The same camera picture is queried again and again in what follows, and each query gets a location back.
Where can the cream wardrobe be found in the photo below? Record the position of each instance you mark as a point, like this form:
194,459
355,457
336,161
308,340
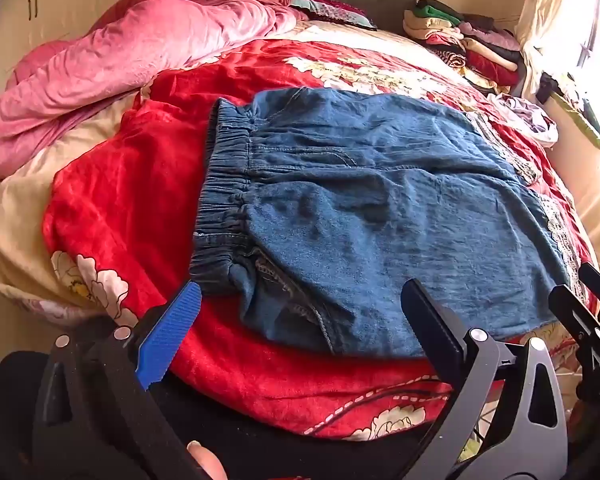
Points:
55,0

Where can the blue denim pants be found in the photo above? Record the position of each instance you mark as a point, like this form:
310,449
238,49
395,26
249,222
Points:
380,210

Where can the red floral blanket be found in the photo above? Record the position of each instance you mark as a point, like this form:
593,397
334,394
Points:
145,200

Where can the person's black clothing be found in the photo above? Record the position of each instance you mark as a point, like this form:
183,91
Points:
280,450

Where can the cream bed sheet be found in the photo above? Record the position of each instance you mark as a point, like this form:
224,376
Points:
15,230

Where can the person's left hand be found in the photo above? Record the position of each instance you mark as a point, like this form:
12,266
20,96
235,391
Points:
207,462

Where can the patterned pillow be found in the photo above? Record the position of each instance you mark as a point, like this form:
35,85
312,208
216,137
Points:
337,12

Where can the cream curtain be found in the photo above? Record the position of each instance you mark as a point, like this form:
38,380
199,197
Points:
545,15

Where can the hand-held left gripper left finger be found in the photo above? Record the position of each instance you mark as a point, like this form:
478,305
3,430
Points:
172,332

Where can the pile of folded clothes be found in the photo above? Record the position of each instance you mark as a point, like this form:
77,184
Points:
475,45

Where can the crumpled lilac white cloth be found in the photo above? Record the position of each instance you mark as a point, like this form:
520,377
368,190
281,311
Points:
527,115

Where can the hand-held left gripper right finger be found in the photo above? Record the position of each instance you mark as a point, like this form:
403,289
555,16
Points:
430,325

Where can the pink quilt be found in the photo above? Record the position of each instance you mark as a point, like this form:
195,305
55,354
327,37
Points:
130,60

